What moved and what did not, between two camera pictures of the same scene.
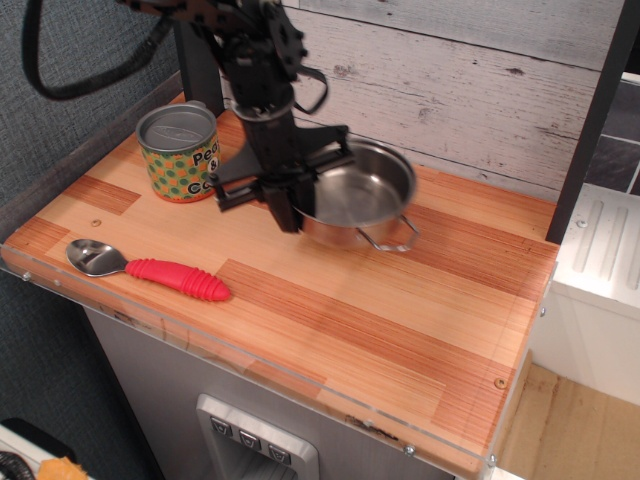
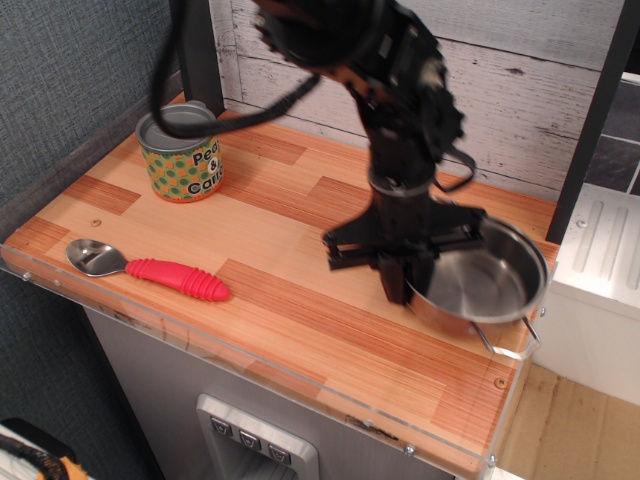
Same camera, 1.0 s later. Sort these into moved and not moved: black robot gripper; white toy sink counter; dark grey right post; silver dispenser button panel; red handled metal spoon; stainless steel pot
Moved: black robot gripper; stainless steel pot
Not moved: white toy sink counter; red handled metal spoon; silver dispenser button panel; dark grey right post
